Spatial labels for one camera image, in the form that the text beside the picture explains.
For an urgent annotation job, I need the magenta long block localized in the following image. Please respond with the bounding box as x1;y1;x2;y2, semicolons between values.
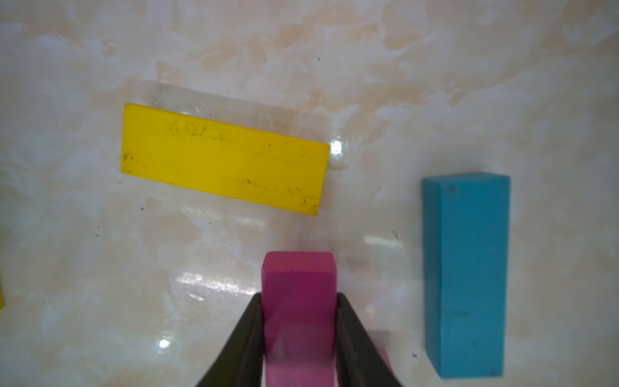
262;252;337;386

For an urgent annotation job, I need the light pink block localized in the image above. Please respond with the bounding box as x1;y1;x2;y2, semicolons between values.
377;347;393;372

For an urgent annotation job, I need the teal long block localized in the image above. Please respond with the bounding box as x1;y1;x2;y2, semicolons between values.
422;173;511;379

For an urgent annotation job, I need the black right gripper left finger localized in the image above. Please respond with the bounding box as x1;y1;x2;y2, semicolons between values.
197;293;264;387

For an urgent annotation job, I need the yellow long block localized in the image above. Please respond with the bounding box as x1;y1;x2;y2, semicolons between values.
121;103;330;216

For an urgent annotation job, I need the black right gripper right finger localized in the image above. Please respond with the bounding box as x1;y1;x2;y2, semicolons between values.
335;293;401;387

